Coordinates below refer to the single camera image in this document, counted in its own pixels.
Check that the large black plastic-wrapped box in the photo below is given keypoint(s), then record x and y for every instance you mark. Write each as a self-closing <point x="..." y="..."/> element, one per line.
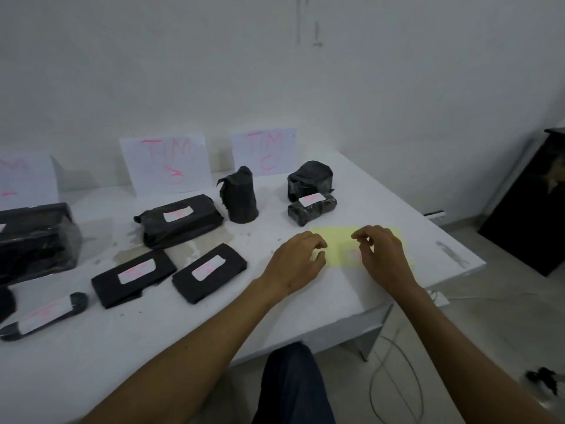
<point x="35" y="242"/>

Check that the person's right hand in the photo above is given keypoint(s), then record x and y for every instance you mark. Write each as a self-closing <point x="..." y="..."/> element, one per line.
<point x="388" y="260"/>

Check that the black object on floor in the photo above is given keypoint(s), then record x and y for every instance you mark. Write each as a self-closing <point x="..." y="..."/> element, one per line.
<point x="544" y="378"/>

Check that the small black package white label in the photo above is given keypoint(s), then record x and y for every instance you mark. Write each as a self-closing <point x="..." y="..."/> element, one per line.
<point x="311" y="209"/>

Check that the slim long black labelled package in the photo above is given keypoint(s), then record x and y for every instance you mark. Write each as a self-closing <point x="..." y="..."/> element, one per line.
<point x="42" y="317"/>

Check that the white power adapter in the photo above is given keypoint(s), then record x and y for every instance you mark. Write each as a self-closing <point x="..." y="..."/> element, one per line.
<point x="438" y="298"/>

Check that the grey table leg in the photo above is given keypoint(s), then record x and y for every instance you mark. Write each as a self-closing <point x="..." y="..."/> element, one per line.
<point x="373" y="333"/>

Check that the black cabinet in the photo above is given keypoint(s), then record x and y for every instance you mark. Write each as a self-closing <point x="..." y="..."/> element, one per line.
<point x="527" y="203"/>

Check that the bulky black package white label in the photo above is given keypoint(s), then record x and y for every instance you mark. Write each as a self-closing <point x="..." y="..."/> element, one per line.
<point x="181" y="222"/>

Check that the yellow paper sheet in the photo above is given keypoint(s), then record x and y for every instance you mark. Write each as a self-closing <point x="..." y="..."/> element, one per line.
<point x="340" y="249"/>

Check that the white paper sign pink writing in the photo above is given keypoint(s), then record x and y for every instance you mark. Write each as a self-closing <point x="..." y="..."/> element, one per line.
<point x="265" y="150"/>
<point x="165" y="163"/>
<point x="26" y="178"/>

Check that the person's left thumb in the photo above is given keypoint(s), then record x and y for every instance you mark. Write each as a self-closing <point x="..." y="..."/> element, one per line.
<point x="319" y="259"/>

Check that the person's left hand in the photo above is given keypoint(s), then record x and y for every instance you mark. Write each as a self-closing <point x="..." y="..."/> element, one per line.
<point x="291" y="265"/>

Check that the flat black package white label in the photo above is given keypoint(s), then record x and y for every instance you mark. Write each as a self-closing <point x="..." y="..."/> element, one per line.
<point x="209" y="273"/>
<point x="132" y="278"/>

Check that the black wrapped boxy bundle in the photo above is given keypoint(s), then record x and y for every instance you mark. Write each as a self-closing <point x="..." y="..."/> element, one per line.
<point x="309" y="178"/>

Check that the round black wrapped object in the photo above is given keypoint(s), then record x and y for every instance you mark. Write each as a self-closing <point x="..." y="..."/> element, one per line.
<point x="6" y="304"/>

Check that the person's right thumb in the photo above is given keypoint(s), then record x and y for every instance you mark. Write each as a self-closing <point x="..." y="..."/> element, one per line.
<point x="366" y="252"/>

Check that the person's right forearm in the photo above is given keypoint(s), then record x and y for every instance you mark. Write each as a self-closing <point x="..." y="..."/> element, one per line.
<point x="463" y="353"/>

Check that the upright black wrapped cylinder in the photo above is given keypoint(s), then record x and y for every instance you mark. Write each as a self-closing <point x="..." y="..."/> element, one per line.
<point x="242" y="198"/>

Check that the person's leg in dark trousers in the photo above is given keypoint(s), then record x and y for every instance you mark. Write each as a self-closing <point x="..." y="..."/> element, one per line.
<point x="291" y="388"/>

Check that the person's left forearm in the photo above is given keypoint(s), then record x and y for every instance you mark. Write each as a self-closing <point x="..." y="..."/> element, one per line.
<point x="190" y="353"/>

